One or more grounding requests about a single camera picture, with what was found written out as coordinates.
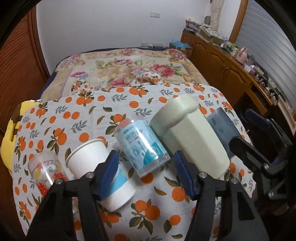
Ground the yellow plush blanket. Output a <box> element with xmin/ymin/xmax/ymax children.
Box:
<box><xmin>1</xmin><ymin>100</ymin><xmax>39</xmax><ymax>175</ymax></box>

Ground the clear cup light-blue label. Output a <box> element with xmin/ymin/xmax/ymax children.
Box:
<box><xmin>114</xmin><ymin>118</ymin><xmax>171</xmax><ymax>178</ymax></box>

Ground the clear floral glass cup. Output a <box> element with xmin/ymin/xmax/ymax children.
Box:
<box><xmin>28</xmin><ymin>151</ymin><xmax>67</xmax><ymax>197</ymax></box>

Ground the white wall switch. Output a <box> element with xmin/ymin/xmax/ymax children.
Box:
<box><xmin>150</xmin><ymin>12</ymin><xmax>161</xmax><ymax>18</ymax></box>

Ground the orange-print white cloth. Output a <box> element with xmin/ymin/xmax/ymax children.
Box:
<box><xmin>11</xmin><ymin>83</ymin><xmax>258</xmax><ymax>241</ymax></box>

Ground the grey window blind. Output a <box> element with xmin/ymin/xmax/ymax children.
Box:
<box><xmin>236</xmin><ymin>1</ymin><xmax>295</xmax><ymax>109</ymax></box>

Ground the white paper cup blue stripe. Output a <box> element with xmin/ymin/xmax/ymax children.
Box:
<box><xmin>66</xmin><ymin>139</ymin><xmax>135</xmax><ymax>212</ymax></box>

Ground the wooden sideboard cabinet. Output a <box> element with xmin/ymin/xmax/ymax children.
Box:
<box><xmin>181</xmin><ymin>30</ymin><xmax>295</xmax><ymax>135</ymax></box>

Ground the wooden louvered wardrobe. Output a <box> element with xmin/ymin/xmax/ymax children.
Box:
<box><xmin>1</xmin><ymin>7</ymin><xmax>50</xmax><ymax>240</ymax></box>

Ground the pink kettle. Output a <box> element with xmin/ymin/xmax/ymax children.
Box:
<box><xmin>235</xmin><ymin>47</ymin><xmax>247</xmax><ymax>64</ymax></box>

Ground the floral bed blanket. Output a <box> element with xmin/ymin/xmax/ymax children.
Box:
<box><xmin>40</xmin><ymin>48</ymin><xmax>208</xmax><ymax>101</ymax></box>

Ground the blue tissue pack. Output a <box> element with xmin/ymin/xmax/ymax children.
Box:
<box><xmin>170</xmin><ymin>40</ymin><xmax>191</xmax><ymax>50</ymax></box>

